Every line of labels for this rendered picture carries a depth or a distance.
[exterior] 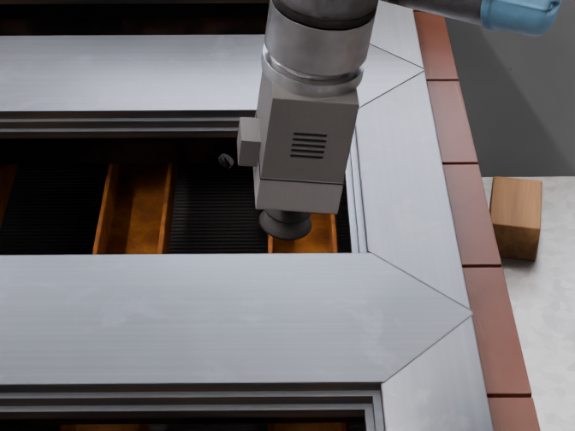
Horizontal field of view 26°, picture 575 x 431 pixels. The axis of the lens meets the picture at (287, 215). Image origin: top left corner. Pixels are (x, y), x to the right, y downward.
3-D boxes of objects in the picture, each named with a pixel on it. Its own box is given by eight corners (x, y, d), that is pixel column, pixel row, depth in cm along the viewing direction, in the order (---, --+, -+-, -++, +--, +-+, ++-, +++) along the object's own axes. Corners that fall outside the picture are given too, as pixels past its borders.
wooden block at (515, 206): (536, 262, 147) (541, 228, 144) (484, 256, 148) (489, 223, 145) (537, 212, 155) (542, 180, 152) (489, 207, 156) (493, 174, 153)
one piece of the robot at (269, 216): (263, 183, 100) (261, 201, 102) (266, 214, 97) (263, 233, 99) (311, 185, 101) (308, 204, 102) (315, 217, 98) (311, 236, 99)
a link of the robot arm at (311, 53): (273, 26, 84) (267, -35, 90) (264, 82, 87) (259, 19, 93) (382, 35, 85) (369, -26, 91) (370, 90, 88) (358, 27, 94)
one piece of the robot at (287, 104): (233, -16, 91) (212, 157, 102) (236, 51, 85) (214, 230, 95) (364, -5, 93) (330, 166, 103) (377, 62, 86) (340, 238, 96)
